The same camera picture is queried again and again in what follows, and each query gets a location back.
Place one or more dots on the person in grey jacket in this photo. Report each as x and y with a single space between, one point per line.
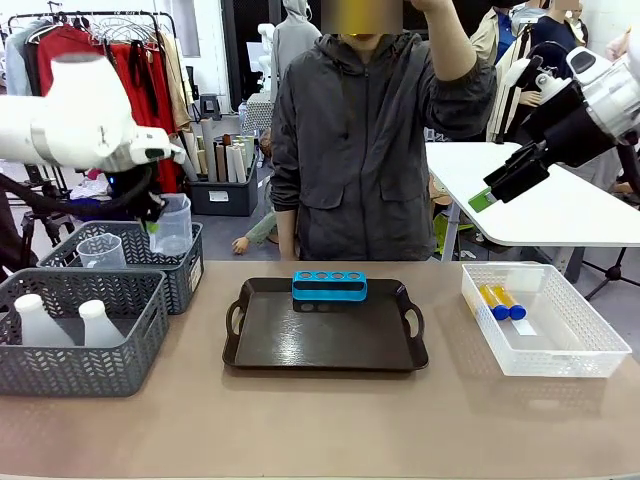
350 150

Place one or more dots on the white background table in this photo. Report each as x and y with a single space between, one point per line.
540 210

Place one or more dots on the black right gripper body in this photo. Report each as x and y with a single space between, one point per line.
575 130

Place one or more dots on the grey basket with label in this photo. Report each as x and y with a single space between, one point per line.
80 365

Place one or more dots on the large clear measuring jug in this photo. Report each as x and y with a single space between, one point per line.
172 230

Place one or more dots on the blue test tube rack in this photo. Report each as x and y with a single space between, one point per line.
330 292

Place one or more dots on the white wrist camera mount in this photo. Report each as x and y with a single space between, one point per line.
542 80

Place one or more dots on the person's left hand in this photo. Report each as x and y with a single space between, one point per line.
425 4

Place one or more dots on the grey woven plastic basket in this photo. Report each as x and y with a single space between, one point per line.
185 280

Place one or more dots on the small clear measuring cup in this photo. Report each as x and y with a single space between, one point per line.
102 252

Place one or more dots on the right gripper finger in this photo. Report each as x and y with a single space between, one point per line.
520 182
515 165

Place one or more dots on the grey hanging garment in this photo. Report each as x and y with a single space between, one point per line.
17 65

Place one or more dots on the dark brown serving tray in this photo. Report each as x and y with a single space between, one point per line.
325 335

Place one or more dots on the white perforated plastic basket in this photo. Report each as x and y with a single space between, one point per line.
545 325

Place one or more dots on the black light stand base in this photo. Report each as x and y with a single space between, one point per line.
612 275

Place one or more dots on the dark bin with rolls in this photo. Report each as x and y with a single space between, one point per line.
222 192

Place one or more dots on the red hanging garment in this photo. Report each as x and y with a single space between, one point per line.
65 55

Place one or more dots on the person in navy top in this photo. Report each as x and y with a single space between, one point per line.
552 30

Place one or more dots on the black clothes rack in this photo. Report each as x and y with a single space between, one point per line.
172 30

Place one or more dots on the black step stool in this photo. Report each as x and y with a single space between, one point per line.
211 106

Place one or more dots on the person in beige coat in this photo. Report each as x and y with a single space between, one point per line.
492 35

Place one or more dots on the white plastic conical flask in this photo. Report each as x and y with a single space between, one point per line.
37 322
100 327

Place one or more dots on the person's left forearm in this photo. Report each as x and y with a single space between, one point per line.
450 40

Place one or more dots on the green chair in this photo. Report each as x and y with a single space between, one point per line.
452 232

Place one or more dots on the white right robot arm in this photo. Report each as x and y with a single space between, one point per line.
612 95

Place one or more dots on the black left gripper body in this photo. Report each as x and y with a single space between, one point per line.
149 206

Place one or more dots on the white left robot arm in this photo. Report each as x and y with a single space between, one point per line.
75 120

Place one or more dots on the black camera tripod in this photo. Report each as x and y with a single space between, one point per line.
37 230

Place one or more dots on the doll lying on floor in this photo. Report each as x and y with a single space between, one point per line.
255 235

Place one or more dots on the person's right forearm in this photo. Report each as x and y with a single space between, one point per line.
288 235

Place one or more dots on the mannequin in grey hoodie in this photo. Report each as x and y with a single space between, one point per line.
295 45

